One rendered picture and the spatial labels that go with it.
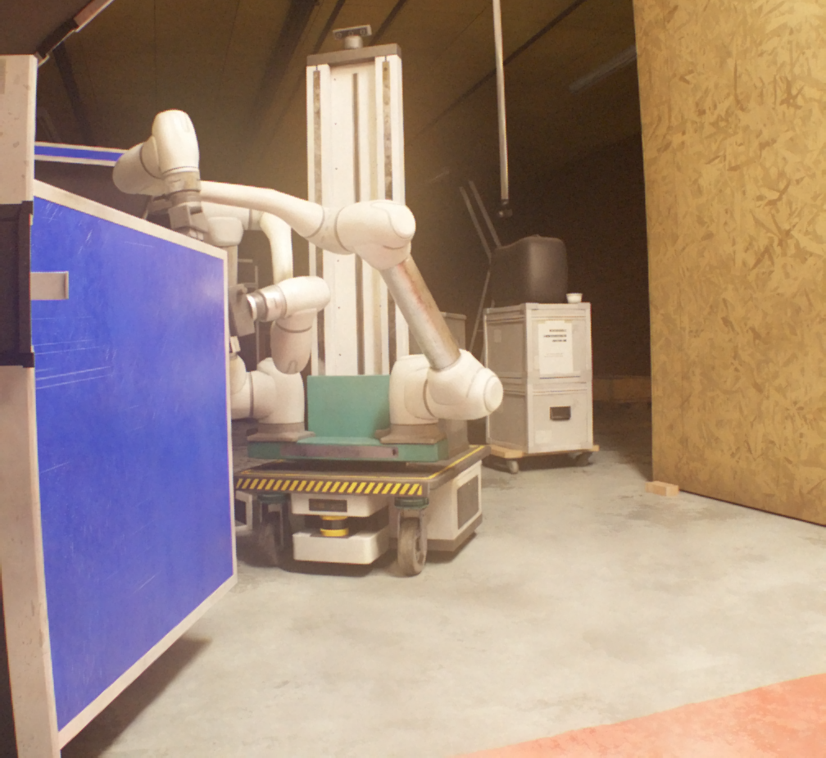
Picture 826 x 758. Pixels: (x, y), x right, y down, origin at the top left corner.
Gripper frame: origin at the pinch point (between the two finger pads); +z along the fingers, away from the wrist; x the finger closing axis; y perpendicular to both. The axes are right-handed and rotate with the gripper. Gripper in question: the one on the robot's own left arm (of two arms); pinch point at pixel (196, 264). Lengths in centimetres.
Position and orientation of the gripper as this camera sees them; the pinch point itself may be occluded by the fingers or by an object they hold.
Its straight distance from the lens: 205.8
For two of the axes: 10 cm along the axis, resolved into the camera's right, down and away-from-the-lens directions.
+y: 9.8, -2.0, -1.0
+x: 1.0, 0.0, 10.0
